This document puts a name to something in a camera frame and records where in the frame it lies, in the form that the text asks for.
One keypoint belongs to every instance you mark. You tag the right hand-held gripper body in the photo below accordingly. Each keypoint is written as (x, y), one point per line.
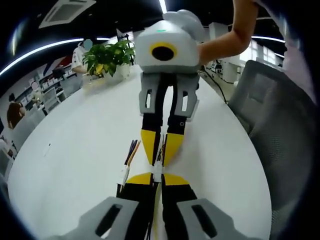
(165, 37)

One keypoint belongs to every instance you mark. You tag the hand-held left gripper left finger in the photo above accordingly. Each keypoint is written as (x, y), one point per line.
(112, 215)

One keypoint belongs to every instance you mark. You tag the white mesh office chair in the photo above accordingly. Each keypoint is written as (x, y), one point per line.
(53, 98)

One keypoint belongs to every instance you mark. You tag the ceiling air conditioner vent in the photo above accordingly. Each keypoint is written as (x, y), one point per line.
(67, 12)

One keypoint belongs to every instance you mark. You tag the green potted plant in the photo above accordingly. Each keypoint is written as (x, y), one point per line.
(107, 57)

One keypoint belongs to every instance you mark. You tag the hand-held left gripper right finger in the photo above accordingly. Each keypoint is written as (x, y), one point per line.
(200, 217)

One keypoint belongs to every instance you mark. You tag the grey mesh office chair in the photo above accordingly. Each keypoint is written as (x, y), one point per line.
(275, 120)

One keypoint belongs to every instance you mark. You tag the ceiling light strip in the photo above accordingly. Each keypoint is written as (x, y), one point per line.
(267, 38)
(32, 55)

